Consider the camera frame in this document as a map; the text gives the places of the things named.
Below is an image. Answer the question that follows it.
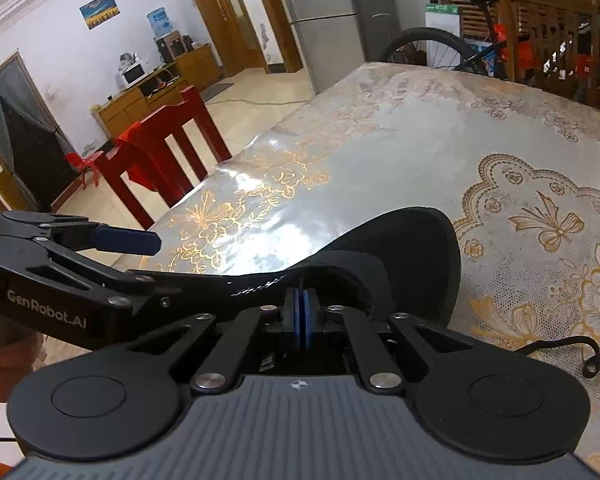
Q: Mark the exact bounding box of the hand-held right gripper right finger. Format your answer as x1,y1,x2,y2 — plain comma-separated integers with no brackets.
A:
302,290,473,393

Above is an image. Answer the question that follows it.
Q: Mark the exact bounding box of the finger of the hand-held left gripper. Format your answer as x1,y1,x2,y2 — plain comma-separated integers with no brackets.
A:
27,254,185,313
2,210,162,257

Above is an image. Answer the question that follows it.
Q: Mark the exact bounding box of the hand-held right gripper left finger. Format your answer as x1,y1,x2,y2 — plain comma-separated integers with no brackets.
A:
127,287,303,395

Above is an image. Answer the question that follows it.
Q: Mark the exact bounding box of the black sneaker shoe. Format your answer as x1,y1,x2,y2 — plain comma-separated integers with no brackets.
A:
130,206,463,356

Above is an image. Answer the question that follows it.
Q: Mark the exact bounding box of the black shoelace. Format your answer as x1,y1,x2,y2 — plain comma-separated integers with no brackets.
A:
517,337,600,378

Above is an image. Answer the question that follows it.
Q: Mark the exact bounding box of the person's left hand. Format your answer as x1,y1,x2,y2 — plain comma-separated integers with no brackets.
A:
0,330,48,403

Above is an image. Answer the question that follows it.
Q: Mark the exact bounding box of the red cloth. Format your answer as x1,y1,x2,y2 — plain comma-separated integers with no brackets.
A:
114,121,161,192

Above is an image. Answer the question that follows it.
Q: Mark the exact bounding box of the small red plastic chair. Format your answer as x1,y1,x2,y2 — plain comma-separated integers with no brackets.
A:
64,150,105,191

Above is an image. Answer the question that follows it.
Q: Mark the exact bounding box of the red wooden chair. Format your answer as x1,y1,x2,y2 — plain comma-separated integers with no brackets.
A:
92,85,233,231

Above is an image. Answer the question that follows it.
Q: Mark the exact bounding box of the wooden sideboard cabinet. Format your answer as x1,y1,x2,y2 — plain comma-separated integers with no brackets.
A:
92,44,221,142

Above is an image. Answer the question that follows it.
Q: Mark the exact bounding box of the dark screen door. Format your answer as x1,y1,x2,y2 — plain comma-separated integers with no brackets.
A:
0,50,78,213

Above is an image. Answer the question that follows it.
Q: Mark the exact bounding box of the white microwave oven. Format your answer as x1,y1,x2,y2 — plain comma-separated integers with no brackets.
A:
116,62,151,92

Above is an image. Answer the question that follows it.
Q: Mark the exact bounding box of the grey floor mat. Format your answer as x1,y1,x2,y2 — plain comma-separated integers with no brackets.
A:
200,81,235,102

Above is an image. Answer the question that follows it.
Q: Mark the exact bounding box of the black countertop appliance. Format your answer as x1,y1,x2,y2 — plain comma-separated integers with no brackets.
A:
154,30,193,63

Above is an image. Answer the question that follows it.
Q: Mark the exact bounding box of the blue water dispenser bottle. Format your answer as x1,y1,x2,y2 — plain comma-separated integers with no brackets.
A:
146,7,175,38

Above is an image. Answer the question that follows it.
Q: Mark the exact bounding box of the wooden door with glass pane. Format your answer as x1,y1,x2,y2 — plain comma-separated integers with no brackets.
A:
179,0,261,79

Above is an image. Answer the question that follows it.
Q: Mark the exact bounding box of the silver refrigerator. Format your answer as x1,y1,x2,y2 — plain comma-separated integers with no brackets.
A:
271,0,403,95

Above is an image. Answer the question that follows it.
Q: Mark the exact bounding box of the bicycle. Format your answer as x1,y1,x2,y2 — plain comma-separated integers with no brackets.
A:
380,0,600,111

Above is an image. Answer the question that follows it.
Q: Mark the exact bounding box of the white box with green label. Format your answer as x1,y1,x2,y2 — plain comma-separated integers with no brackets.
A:
425,2,462,68

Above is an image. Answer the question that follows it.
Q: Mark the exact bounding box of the brown carved wooden chair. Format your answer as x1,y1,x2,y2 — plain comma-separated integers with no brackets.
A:
492,0,600,98

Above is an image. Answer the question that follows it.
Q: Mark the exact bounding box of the blue and yellow wall poster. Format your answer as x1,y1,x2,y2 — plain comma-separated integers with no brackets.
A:
78,0,118,31

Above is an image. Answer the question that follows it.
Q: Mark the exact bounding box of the wooden door frame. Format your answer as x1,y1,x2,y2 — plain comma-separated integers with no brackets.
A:
245,0,305,75

